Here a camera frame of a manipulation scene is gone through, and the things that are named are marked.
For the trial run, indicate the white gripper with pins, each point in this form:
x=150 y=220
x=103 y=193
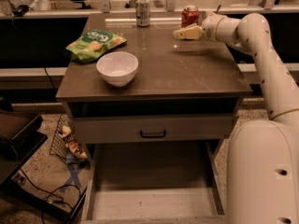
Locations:
x=209 y=26

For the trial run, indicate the orange red soda can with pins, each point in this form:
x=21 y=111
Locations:
x=189 y=15

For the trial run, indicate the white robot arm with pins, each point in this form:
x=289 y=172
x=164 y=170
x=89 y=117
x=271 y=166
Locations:
x=262 y=185

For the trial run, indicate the silver green soda can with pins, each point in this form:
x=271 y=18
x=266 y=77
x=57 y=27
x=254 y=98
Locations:
x=142 y=12

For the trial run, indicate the grey drawer cabinet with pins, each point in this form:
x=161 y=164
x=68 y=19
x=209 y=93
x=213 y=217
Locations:
x=174 y=77

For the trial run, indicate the open bottom drawer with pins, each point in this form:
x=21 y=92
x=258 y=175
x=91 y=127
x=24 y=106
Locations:
x=154 y=183

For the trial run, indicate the white bowl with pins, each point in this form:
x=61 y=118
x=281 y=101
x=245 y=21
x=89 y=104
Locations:
x=117 y=68

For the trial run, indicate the green chip bag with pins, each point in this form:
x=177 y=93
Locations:
x=92 y=45

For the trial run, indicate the snack bag in basket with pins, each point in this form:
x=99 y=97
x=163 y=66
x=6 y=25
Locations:
x=72 y=144

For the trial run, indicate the closed drawer with black handle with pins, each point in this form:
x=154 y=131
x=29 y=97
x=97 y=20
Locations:
x=136 y=129

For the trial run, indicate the wire mesh basket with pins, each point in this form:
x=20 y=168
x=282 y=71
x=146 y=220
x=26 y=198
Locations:
x=58 y=148

